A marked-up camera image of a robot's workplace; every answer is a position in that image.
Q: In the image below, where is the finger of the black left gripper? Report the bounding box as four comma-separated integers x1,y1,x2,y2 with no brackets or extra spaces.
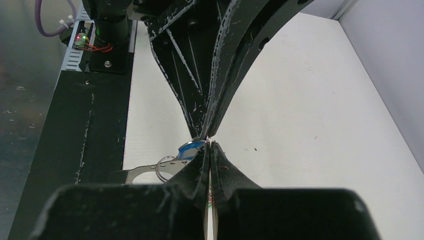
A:
132,0,230,139
202,0,311,138

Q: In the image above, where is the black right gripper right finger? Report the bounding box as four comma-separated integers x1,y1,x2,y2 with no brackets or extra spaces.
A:
210,142,380,240

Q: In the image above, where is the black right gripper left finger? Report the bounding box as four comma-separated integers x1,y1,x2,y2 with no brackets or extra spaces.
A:
29,143,210,240

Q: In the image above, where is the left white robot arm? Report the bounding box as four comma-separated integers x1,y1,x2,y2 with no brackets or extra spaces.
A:
82,0,310,140

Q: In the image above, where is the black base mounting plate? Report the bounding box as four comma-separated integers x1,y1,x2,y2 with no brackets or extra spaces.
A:
8,23,137,240

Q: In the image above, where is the blue tagged key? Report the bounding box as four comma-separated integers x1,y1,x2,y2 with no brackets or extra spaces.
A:
176,140,207,161

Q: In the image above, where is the grey perforated key organizer plate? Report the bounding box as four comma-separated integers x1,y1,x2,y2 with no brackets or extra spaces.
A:
123,156,193,185

